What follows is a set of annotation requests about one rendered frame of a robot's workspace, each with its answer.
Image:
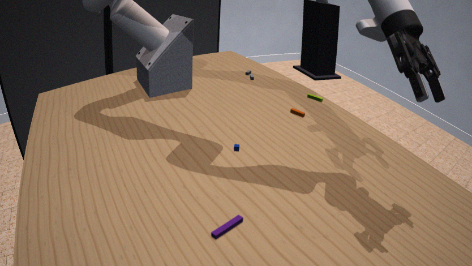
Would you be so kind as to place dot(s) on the orange rod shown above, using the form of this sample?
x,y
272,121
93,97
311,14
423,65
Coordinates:
x,y
297,112

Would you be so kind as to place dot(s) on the purple rod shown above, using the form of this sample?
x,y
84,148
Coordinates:
x,y
227,227

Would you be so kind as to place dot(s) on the lime green rod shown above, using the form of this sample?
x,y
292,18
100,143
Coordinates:
x,y
315,97

